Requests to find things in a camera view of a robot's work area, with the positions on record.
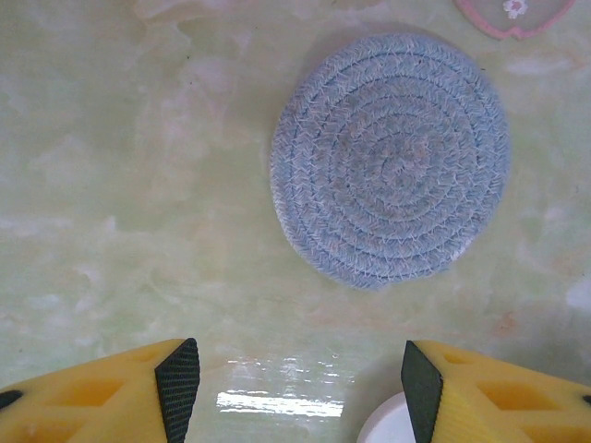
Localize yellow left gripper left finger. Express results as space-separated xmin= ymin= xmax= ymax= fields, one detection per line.
xmin=0 ymin=337 xmax=202 ymax=443

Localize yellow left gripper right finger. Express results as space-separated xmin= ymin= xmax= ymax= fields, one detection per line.
xmin=400 ymin=340 xmax=591 ymax=443

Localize blue woven round coaster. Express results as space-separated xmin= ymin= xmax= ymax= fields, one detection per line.
xmin=270 ymin=30 xmax=513 ymax=293

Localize pink flower shaped coaster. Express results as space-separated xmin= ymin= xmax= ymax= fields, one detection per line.
xmin=452 ymin=0 xmax=578 ymax=42

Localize white plastic tray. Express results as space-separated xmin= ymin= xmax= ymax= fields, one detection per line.
xmin=356 ymin=390 xmax=419 ymax=443

